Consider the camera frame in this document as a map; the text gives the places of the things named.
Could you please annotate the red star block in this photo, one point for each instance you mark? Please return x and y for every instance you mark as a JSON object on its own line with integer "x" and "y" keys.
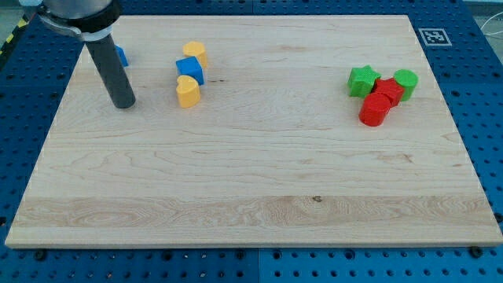
{"x": 391, "y": 89}

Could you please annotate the green star block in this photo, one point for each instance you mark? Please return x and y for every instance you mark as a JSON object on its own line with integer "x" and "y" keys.
{"x": 361, "y": 81}

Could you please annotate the yellow black hazard tape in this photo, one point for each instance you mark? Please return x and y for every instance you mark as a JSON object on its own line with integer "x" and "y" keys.
{"x": 14, "y": 37}

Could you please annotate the yellow heart block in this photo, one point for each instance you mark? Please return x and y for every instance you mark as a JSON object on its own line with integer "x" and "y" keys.
{"x": 188, "y": 91}

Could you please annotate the green cylinder block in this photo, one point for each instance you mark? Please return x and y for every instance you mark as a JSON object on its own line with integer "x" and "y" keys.
{"x": 408, "y": 80}

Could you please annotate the red cylinder block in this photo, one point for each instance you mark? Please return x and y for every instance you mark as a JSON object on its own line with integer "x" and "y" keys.
{"x": 374, "y": 109}

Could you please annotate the blue cube block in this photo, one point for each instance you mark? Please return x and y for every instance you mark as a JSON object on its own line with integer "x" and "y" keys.
{"x": 191, "y": 66}

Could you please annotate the white fiducial marker tag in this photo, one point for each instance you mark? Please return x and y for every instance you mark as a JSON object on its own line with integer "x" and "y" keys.
{"x": 434, "y": 37}

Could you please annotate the wooden board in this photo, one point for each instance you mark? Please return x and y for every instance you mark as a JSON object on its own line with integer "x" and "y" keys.
{"x": 273, "y": 155}

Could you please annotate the blue triangle block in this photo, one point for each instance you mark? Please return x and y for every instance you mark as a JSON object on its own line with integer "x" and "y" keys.
{"x": 122, "y": 56}

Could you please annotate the grey cylindrical pointer rod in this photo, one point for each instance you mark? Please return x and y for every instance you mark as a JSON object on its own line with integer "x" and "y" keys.
{"x": 110, "y": 68}

